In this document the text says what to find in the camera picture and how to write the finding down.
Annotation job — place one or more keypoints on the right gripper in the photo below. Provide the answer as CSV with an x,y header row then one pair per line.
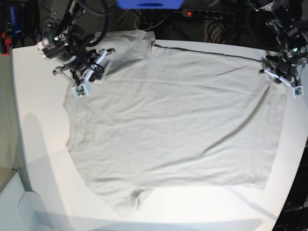
x,y
82,74

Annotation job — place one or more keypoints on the beige t-shirt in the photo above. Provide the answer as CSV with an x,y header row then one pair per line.
x,y
165,117

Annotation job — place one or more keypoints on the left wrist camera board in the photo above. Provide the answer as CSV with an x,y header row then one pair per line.
x,y
298,91

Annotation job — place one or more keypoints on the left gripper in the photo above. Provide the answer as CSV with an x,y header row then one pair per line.
x,y
281,71

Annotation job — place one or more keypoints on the black power strip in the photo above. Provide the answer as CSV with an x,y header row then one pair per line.
x,y
206,14

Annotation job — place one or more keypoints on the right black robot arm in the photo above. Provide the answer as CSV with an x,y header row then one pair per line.
x,y
59,39

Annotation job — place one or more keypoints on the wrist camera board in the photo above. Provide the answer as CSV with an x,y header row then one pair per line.
x,y
81,90
298,91

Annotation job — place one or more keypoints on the red and blue clamp tool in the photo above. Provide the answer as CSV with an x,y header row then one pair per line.
x,y
8,24

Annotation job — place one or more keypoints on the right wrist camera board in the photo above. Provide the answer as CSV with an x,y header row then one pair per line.
x,y
81,90

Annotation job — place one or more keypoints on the blue plastic bin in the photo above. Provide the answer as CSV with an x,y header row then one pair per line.
x,y
149,4

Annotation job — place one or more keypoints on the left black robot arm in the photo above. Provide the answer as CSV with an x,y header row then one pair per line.
x,y
292,41

